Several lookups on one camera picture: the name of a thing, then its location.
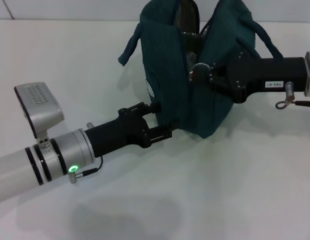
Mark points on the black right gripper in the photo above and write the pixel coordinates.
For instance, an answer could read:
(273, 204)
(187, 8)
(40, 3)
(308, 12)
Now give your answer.
(265, 75)

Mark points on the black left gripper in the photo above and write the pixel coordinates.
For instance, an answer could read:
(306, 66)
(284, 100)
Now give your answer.
(115, 135)

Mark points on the dark teal lunch bag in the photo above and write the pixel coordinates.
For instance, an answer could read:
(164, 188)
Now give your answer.
(170, 87)

